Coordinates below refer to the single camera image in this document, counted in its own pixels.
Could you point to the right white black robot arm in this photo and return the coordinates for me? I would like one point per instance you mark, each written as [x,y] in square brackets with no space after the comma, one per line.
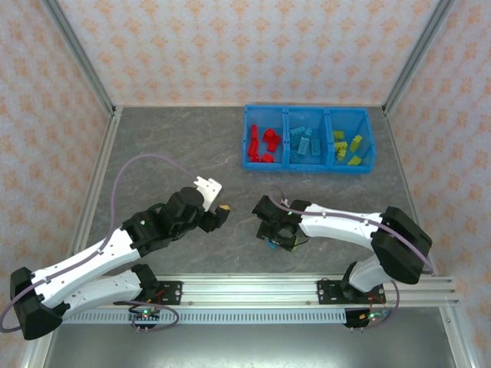
[337,224]

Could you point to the blue three-compartment plastic bin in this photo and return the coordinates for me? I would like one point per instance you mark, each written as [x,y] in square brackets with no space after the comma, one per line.
[307,115]

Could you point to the grey metal sheet panel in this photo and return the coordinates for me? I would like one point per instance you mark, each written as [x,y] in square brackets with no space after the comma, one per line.
[249,347]

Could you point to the right arm white camera box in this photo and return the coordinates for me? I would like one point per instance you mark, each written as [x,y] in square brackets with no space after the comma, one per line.
[284,200]

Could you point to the arm white camera box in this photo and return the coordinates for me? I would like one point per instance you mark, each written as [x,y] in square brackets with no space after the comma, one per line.
[208,188]
[284,200]

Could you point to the left arm white camera box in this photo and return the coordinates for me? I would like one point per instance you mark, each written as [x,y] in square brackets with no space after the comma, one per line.
[208,188]

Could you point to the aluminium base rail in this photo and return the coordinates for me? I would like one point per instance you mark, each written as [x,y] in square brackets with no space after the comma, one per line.
[249,291]

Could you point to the aluminium table side rail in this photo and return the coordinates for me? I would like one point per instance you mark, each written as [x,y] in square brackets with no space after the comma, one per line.
[103,161]
[410,191]

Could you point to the black board bracket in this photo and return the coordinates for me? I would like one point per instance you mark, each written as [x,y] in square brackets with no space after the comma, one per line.
[353,324]
[145,327]

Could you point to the aluminium frame post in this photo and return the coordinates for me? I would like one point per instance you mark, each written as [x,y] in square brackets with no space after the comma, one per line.
[420,53]
[79,53]

